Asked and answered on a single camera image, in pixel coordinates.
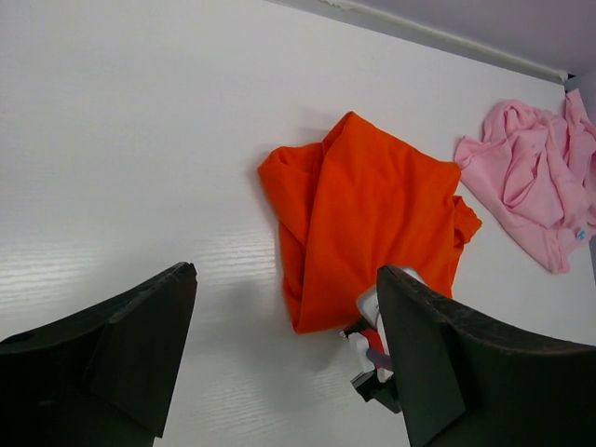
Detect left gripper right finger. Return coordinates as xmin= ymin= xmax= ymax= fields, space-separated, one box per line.
xmin=377 ymin=266 xmax=595 ymax=446

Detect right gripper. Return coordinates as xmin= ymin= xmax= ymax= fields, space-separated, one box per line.
xmin=351 ymin=372 xmax=401 ymax=413

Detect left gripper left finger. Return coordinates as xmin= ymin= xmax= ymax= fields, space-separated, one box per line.
xmin=1 ymin=263 xmax=197 ymax=446

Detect orange t-shirt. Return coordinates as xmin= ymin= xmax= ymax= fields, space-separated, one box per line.
xmin=258 ymin=112 xmax=481 ymax=333

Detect pink t-shirt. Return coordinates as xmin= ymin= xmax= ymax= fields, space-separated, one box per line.
xmin=454 ymin=89 xmax=595 ymax=274

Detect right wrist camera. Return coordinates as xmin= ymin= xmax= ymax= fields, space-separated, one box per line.
xmin=342 ymin=286 xmax=393 ymax=382

